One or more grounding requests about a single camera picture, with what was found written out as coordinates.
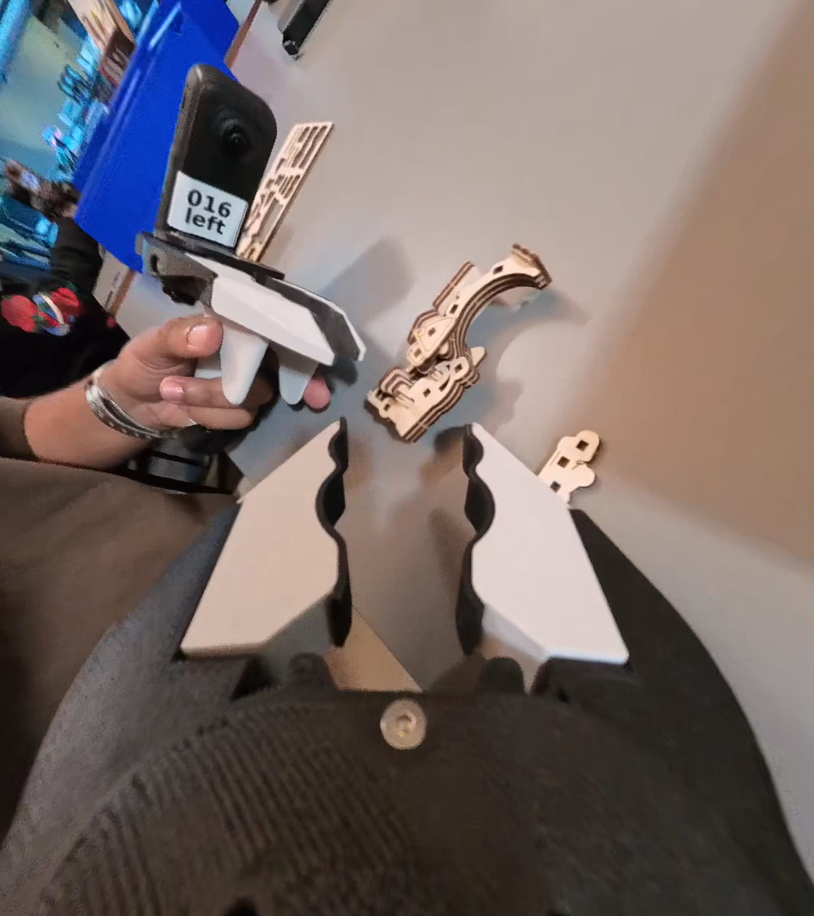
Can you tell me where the blue plastic bin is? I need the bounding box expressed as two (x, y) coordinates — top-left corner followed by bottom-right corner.
(74, 0), (240, 273)

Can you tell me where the dark floral cloth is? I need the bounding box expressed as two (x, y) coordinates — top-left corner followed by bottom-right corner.
(0, 222), (118, 398)

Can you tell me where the person's clothing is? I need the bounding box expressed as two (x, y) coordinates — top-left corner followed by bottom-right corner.
(0, 394), (250, 916)

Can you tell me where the wooden parts sheet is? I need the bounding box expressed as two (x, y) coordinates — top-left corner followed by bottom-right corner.
(235, 122), (334, 262)

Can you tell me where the small wooden model piece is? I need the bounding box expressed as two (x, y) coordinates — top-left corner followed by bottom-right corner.
(536, 429), (601, 503)

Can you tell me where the grey desk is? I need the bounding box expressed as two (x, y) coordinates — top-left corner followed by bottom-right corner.
(114, 0), (814, 788)

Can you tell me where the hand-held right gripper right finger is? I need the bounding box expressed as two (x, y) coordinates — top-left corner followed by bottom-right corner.
(453, 422), (631, 668)

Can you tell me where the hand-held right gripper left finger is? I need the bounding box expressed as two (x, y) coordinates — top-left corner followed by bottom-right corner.
(178, 418), (352, 659)

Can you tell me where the black bar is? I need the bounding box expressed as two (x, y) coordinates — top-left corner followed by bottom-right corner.
(280, 0), (334, 57)

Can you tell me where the wooden model arm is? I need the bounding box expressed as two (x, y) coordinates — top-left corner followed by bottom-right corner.
(366, 243), (553, 442)

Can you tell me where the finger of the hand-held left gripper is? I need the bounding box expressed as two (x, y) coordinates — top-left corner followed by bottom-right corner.
(274, 281), (367, 363)
(196, 274), (338, 406)

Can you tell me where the silver bracelet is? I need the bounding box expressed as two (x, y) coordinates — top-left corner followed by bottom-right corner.
(85, 364), (172, 441)

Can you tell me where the person's left forearm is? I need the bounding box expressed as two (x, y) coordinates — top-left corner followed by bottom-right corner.
(24, 386), (129, 473)

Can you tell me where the person's left hand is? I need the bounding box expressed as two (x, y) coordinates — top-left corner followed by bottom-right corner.
(87, 316), (333, 439)

